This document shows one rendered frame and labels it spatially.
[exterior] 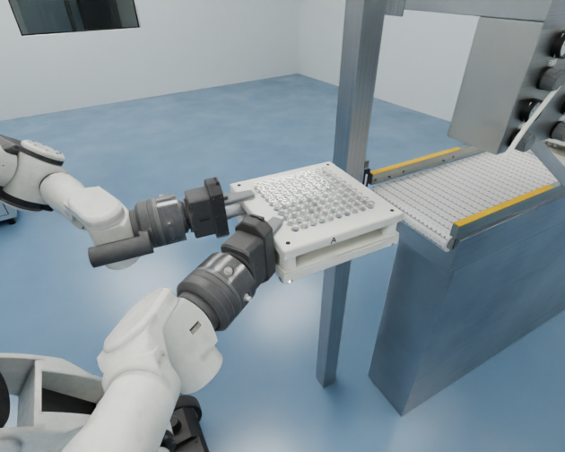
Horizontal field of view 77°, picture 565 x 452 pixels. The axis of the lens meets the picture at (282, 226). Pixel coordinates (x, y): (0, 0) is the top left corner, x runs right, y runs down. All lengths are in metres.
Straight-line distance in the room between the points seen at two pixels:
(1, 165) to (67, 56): 4.71
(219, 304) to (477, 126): 0.53
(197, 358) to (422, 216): 0.63
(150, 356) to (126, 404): 0.05
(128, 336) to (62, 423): 0.38
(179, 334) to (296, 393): 1.20
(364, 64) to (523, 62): 0.32
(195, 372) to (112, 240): 0.29
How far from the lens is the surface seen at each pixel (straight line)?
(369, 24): 0.85
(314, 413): 1.58
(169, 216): 0.63
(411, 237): 0.96
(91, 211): 0.65
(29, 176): 0.85
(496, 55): 0.71
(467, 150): 1.24
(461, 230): 0.84
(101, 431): 0.34
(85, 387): 0.87
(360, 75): 0.86
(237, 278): 0.48
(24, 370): 0.84
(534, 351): 2.06
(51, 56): 5.50
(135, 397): 0.36
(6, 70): 5.51
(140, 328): 0.40
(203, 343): 0.46
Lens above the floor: 1.40
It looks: 35 degrees down
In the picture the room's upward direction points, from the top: 1 degrees counter-clockwise
